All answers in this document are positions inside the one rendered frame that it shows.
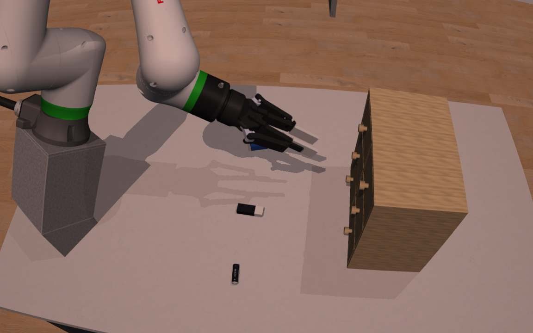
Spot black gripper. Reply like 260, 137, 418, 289
216, 89, 319, 158

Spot small wooden chest of drawers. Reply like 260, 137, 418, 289
347, 87, 468, 272

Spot brown wooden drawer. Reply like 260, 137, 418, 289
346, 160, 356, 210
358, 96, 372, 165
350, 189, 364, 247
359, 146, 373, 226
352, 132, 363, 190
344, 198, 356, 263

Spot black and white eraser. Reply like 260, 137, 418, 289
236, 203, 264, 217

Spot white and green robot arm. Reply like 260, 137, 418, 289
0, 0, 230, 147

